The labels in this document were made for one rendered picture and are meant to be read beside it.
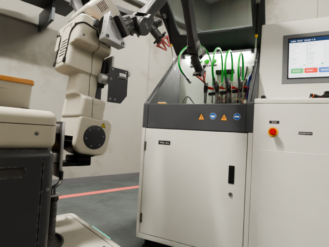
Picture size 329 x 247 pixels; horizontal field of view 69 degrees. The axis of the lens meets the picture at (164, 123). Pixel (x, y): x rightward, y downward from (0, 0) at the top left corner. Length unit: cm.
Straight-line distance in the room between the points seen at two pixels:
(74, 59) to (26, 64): 232
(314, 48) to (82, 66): 137
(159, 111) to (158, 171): 38
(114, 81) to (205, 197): 84
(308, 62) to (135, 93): 287
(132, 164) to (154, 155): 250
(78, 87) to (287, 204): 116
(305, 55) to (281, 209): 94
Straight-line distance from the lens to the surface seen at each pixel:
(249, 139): 141
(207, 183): 148
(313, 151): 142
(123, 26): 104
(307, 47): 181
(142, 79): 418
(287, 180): 142
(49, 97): 344
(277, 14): 506
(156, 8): 122
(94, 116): 109
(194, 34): 153
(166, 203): 159
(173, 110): 154
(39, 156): 86
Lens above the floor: 76
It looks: 2 degrees up
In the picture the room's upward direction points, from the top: 3 degrees clockwise
